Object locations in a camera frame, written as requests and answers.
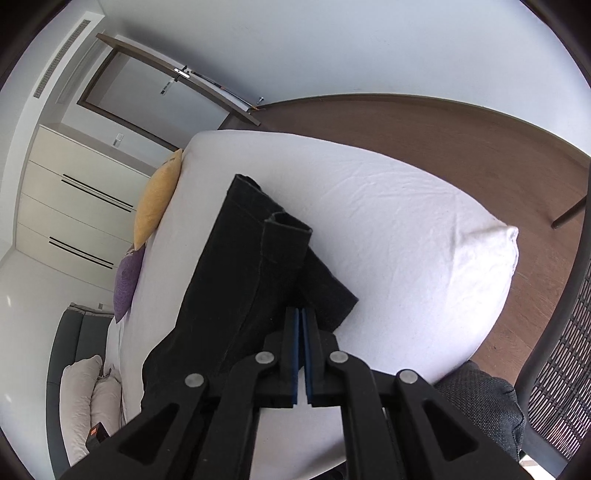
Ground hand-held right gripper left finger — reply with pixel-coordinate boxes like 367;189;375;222
60;307;304;480

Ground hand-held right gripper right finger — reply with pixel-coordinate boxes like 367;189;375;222
302;307;532;480

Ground black pants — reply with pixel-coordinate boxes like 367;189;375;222
141;174;360;416

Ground large white pillow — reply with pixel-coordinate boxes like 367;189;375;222
60;354;103;467

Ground small white pillow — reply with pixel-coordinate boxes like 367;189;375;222
91;369;123;430

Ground grey headboard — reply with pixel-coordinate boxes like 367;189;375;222
46;303;114;467

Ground purple pillow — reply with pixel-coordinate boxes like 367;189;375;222
113;244;147;322

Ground white bed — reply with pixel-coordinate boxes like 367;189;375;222
105;129;520;467

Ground dark grey cushion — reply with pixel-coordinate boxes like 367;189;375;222
436;360;527;462

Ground yellow pillow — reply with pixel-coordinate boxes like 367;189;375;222
134;148;184;250

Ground cream wardrobe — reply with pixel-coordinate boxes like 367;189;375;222
14;126;153;296

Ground black mesh chair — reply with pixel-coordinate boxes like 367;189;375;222
515;258;591;476

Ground thin dark rod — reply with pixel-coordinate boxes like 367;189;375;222
189;71;259;112

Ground dark furniture leg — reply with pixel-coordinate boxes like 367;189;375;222
551;182;591;230

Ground white door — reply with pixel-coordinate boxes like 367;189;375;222
85;51;232;148

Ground wooden framed door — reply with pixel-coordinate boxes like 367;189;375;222
76;32;262;151

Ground white air vent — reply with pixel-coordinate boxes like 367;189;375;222
32;19;93;100

